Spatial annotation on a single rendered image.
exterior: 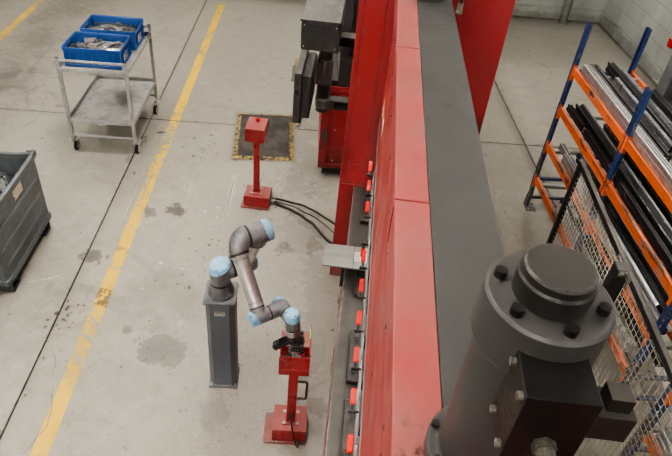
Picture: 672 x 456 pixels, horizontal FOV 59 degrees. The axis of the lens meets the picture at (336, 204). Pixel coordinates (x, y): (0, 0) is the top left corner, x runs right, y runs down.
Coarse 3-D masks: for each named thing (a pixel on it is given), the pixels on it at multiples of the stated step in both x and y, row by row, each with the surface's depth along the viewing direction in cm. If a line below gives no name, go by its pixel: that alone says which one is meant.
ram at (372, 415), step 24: (384, 96) 348; (384, 120) 313; (384, 144) 284; (384, 168) 260; (384, 192) 240; (384, 216) 223; (384, 240) 208; (384, 264) 194; (384, 288) 183; (384, 312) 173; (384, 336) 164; (360, 432) 212
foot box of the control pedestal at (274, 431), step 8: (280, 408) 356; (296, 408) 357; (304, 408) 358; (272, 416) 364; (280, 416) 352; (304, 416) 353; (272, 424) 360; (280, 424) 348; (304, 424) 349; (264, 432) 355; (272, 432) 346; (280, 432) 346; (288, 432) 346; (296, 432) 346; (304, 432) 346; (264, 440) 351; (272, 440) 351; (280, 440) 351; (288, 440) 351; (296, 440) 351; (304, 440) 351
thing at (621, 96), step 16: (592, 64) 470; (608, 64) 469; (592, 80) 447; (608, 80) 448; (624, 80) 444; (608, 96) 422; (624, 96) 433; (640, 96) 427; (656, 96) 426; (624, 112) 404; (656, 112) 407; (624, 128) 398; (640, 128) 387; (656, 128) 391; (640, 144) 378; (656, 144) 377; (656, 160) 360
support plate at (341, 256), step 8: (328, 248) 340; (336, 248) 341; (344, 248) 342; (352, 248) 342; (360, 248) 343; (328, 256) 335; (336, 256) 336; (344, 256) 336; (352, 256) 337; (328, 264) 330; (336, 264) 331; (344, 264) 331; (352, 264) 332; (360, 264) 332
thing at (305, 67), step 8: (304, 56) 399; (312, 56) 407; (304, 64) 390; (312, 64) 397; (296, 72) 380; (304, 72) 387; (312, 72) 389; (296, 80) 381; (304, 80) 384; (312, 80) 397; (296, 88) 384; (304, 88) 387; (312, 88) 406; (296, 96) 388; (304, 96) 391; (312, 96) 415; (296, 104) 391; (304, 104) 394; (296, 112) 395; (304, 112) 398; (296, 120) 399
